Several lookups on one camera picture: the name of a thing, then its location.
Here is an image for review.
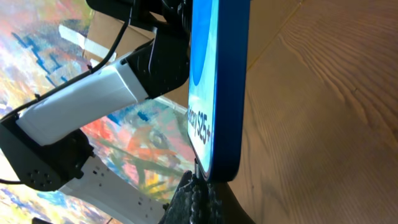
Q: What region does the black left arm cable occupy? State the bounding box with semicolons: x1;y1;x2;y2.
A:
0;6;133;122

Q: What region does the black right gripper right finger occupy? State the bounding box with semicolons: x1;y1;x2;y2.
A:
198;181;255;224

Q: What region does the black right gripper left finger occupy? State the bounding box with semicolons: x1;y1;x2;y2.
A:
158;170;194;224

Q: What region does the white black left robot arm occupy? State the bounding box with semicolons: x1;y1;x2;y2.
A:
1;0;192;223

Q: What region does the blue Galaxy smartphone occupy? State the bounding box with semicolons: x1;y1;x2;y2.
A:
187;0;251;182

